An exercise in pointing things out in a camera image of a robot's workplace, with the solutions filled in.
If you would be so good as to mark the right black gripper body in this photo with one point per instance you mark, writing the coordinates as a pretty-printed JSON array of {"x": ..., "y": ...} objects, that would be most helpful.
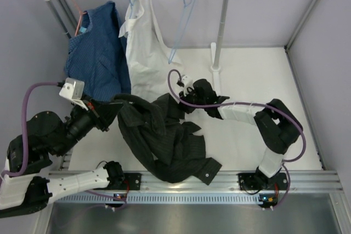
[{"x": 192, "y": 97}]

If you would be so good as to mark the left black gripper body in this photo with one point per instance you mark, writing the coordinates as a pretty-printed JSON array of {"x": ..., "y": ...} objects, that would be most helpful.
[{"x": 80, "y": 124}]

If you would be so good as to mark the black pinstriped shirt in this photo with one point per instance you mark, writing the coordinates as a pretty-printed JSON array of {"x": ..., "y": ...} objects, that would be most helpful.
[{"x": 163, "y": 141}]

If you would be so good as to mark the light blue hanger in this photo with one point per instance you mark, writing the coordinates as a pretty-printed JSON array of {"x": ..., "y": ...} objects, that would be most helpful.
[{"x": 188, "y": 7}]

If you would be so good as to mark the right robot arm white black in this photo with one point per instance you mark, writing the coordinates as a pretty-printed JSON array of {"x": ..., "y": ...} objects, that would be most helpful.
[{"x": 277, "y": 126}]

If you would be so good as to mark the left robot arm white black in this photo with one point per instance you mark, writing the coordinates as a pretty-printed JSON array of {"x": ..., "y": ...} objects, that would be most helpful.
[{"x": 23, "y": 190}]

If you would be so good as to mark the blue checked shirt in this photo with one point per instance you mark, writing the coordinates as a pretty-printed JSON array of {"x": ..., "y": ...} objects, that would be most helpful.
[{"x": 97, "y": 54}]

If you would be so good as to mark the white shirt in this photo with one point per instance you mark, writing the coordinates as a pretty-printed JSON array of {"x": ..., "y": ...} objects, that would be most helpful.
[{"x": 146, "y": 53}]

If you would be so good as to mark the blue hanger with white shirt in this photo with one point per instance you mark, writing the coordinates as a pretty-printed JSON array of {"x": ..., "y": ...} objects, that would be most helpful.
[{"x": 134, "y": 9}]

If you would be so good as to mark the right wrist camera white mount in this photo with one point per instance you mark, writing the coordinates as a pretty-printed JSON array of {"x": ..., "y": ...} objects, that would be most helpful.
[{"x": 186, "y": 83}]

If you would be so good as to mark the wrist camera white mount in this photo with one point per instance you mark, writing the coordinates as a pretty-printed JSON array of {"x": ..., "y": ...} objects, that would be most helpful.
[
  {"x": 72, "y": 91},
  {"x": 186, "y": 83}
]

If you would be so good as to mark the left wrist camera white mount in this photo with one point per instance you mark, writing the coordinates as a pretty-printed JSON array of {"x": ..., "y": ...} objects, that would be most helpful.
[{"x": 72, "y": 91}]

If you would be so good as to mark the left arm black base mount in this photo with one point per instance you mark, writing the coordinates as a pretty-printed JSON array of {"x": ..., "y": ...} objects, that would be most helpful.
[{"x": 131, "y": 181}]

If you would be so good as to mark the aluminium rail with cable duct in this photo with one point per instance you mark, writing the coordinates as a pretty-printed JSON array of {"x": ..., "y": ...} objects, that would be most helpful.
[{"x": 224, "y": 189}]

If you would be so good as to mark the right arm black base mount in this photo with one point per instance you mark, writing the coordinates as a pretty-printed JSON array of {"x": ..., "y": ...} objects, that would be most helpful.
[{"x": 252, "y": 182}]

